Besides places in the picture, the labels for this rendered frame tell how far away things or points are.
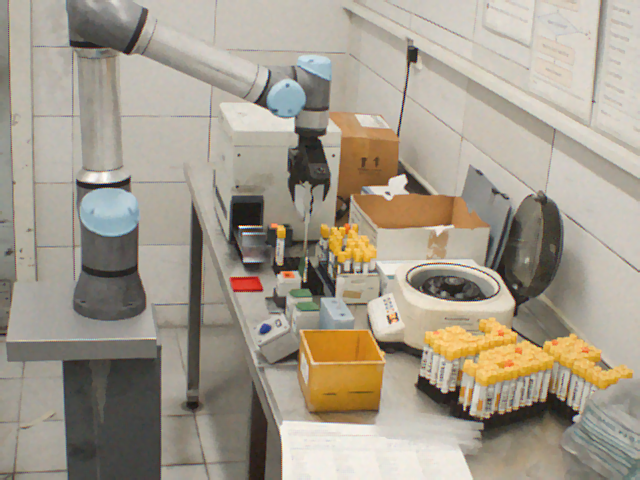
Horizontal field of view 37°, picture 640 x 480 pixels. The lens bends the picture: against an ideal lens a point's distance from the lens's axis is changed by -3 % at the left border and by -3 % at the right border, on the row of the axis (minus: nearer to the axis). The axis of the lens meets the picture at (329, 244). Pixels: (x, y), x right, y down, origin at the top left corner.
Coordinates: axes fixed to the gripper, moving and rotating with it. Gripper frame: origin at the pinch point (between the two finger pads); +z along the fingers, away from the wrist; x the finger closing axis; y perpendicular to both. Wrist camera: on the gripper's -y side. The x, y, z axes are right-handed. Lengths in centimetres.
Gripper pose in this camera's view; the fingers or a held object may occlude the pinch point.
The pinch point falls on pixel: (307, 217)
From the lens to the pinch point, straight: 215.5
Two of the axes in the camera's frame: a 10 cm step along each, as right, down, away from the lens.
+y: -2.4, -3.7, 9.0
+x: -9.7, 0.3, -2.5
